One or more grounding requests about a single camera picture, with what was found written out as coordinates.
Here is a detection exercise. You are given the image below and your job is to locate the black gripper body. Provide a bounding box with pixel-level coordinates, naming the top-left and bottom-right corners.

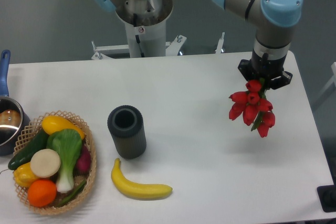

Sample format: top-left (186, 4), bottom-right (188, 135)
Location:
top-left (238, 59), bottom-right (293, 90)

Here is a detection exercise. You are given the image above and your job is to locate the red tulip bouquet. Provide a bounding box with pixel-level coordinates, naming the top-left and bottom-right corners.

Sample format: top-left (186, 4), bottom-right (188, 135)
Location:
top-left (228, 78), bottom-right (276, 137)

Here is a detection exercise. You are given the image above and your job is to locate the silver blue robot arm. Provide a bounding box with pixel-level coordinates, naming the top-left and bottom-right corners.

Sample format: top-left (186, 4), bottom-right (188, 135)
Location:
top-left (94, 0), bottom-right (303, 90)

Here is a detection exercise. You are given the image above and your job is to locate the black device at table edge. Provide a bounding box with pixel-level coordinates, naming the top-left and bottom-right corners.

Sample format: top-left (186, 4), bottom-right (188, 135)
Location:
top-left (317, 185), bottom-right (335, 212)

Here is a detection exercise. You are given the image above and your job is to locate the dark grey ribbed vase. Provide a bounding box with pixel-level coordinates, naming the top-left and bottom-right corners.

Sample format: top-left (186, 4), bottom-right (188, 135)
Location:
top-left (107, 105), bottom-right (146, 159)

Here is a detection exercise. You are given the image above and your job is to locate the yellow banana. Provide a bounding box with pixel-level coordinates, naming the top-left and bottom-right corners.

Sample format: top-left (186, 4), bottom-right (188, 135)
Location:
top-left (111, 158), bottom-right (173, 200)

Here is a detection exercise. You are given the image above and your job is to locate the purple sweet potato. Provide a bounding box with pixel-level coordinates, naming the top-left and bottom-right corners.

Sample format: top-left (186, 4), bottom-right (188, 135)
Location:
top-left (76, 145), bottom-right (91, 173)

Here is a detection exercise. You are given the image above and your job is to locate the green bok choy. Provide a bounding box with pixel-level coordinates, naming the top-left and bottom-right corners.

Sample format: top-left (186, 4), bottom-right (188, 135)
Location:
top-left (47, 129), bottom-right (82, 193)

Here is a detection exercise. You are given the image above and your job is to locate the yellow squash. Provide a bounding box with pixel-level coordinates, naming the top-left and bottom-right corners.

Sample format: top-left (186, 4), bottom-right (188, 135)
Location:
top-left (41, 115), bottom-right (86, 140)

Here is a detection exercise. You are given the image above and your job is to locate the green cucumber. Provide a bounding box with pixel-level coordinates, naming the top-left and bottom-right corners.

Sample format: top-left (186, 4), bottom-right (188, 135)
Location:
top-left (8, 129), bottom-right (49, 170)

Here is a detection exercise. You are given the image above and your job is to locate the green bean pod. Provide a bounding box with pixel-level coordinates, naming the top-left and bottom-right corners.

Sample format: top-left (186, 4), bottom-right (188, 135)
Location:
top-left (57, 180), bottom-right (87, 207)

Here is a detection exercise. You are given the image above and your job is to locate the beige round bun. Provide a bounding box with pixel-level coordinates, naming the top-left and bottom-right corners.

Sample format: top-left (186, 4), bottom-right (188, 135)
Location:
top-left (30, 148), bottom-right (61, 178)

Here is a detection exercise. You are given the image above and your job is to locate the woven wicker basket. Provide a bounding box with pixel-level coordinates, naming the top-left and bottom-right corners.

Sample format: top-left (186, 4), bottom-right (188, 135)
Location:
top-left (14, 110), bottom-right (97, 216)

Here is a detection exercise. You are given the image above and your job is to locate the orange fruit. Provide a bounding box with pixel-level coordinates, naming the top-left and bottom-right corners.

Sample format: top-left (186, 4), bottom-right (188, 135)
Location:
top-left (27, 179), bottom-right (57, 207)

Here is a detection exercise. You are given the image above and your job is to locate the yellow bell pepper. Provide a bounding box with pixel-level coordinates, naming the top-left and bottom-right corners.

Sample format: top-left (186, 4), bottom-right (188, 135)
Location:
top-left (13, 162), bottom-right (39, 188)

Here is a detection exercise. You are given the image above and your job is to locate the white frame at right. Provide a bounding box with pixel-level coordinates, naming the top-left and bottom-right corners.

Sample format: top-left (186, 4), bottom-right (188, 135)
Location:
top-left (311, 62), bottom-right (335, 111)

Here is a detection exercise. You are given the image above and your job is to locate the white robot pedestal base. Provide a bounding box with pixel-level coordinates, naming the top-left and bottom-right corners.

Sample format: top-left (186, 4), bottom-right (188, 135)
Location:
top-left (91, 0), bottom-right (226, 60)

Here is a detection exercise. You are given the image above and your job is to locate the blue handled saucepan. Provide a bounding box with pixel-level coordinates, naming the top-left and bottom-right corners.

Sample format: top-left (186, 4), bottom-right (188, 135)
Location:
top-left (1, 49), bottom-right (30, 156)

